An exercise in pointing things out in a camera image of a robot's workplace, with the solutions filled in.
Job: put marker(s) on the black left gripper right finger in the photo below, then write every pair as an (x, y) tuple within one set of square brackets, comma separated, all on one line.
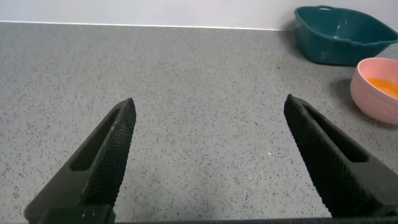
[(335, 174)]

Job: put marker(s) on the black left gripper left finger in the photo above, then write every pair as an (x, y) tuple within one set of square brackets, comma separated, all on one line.
[(105, 161)]

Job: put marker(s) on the pink round bowl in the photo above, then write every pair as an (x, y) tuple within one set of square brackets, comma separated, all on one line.
[(370, 96)]

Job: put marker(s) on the teal square plastic basin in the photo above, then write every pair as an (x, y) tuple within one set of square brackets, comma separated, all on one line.
[(335, 40)]

